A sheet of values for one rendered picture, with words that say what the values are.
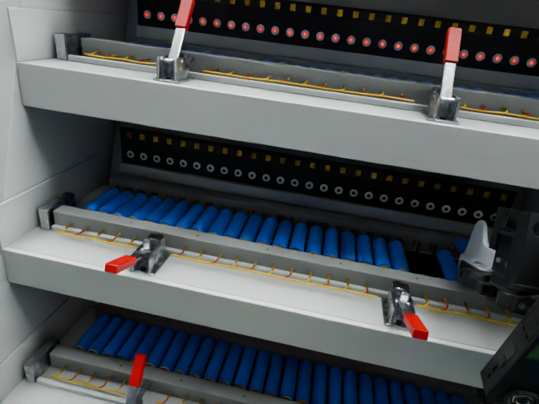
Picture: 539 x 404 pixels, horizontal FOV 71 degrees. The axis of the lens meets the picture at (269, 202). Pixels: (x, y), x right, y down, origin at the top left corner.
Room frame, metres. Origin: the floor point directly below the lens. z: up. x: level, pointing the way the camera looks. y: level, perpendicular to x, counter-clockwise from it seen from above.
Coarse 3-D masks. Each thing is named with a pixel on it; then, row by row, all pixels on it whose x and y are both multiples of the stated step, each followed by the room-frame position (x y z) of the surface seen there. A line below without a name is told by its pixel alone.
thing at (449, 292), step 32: (64, 224) 0.44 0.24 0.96; (96, 224) 0.43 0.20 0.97; (128, 224) 0.42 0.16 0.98; (160, 224) 0.43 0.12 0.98; (224, 256) 0.41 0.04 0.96; (256, 256) 0.41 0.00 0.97; (288, 256) 0.40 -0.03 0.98; (320, 256) 0.41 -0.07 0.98; (384, 288) 0.39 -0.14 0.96; (416, 288) 0.39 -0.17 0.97; (448, 288) 0.38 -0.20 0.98
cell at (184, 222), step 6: (198, 204) 0.50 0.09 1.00; (192, 210) 0.48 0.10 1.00; (198, 210) 0.49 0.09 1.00; (204, 210) 0.51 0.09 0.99; (186, 216) 0.47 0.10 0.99; (192, 216) 0.47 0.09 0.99; (198, 216) 0.49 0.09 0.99; (180, 222) 0.45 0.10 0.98; (186, 222) 0.46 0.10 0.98; (192, 222) 0.47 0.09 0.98; (186, 228) 0.45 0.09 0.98
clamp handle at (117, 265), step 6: (144, 246) 0.38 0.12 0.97; (150, 246) 0.38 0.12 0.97; (138, 252) 0.37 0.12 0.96; (144, 252) 0.38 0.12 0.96; (150, 252) 0.38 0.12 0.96; (120, 258) 0.34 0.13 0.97; (126, 258) 0.34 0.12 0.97; (132, 258) 0.34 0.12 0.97; (138, 258) 0.36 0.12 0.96; (108, 264) 0.32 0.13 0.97; (114, 264) 0.32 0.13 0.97; (120, 264) 0.32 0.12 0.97; (126, 264) 0.33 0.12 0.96; (132, 264) 0.35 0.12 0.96; (108, 270) 0.32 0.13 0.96; (114, 270) 0.32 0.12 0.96; (120, 270) 0.32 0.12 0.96
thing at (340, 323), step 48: (48, 192) 0.45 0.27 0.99; (96, 192) 0.54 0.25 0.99; (240, 192) 0.54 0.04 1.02; (288, 192) 0.53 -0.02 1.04; (0, 240) 0.39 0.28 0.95; (48, 240) 0.42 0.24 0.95; (96, 240) 0.43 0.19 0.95; (48, 288) 0.40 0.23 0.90; (96, 288) 0.39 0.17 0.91; (144, 288) 0.38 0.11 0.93; (192, 288) 0.37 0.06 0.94; (240, 288) 0.38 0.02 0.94; (288, 288) 0.39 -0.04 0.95; (288, 336) 0.36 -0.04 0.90; (336, 336) 0.35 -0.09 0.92; (384, 336) 0.34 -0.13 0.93; (432, 336) 0.34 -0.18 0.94; (480, 336) 0.35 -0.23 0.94; (480, 384) 0.34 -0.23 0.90
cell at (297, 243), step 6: (294, 228) 0.48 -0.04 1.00; (300, 228) 0.47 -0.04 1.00; (306, 228) 0.48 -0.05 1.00; (294, 234) 0.46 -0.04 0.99; (300, 234) 0.46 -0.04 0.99; (306, 234) 0.47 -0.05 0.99; (294, 240) 0.44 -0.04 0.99; (300, 240) 0.44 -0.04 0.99; (294, 246) 0.43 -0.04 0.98; (300, 246) 0.43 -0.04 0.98
